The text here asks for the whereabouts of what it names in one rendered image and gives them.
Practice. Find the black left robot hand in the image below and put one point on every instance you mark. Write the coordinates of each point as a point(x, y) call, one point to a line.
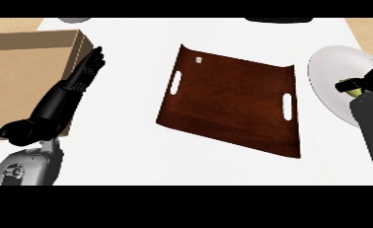
point(57, 104)

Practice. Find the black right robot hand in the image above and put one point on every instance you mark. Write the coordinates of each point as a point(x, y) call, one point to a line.
point(358, 85)

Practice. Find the yellow lemon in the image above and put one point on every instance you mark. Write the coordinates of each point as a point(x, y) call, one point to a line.
point(354, 91)

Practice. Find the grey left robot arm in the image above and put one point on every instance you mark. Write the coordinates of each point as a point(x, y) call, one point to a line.
point(26, 166)

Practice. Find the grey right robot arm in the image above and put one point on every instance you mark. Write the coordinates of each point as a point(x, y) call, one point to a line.
point(364, 116)

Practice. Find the white round plate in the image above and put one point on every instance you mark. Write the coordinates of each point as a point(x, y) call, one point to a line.
point(335, 77)

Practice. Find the dark brown wooden tray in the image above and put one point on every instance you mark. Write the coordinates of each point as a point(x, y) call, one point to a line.
point(233, 102)

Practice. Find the tan wooden box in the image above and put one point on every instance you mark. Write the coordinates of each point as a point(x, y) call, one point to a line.
point(34, 77)

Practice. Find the black flat object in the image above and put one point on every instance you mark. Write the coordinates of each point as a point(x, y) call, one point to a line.
point(278, 19)

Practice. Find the grey round object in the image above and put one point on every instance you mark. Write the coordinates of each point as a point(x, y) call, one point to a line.
point(74, 19)

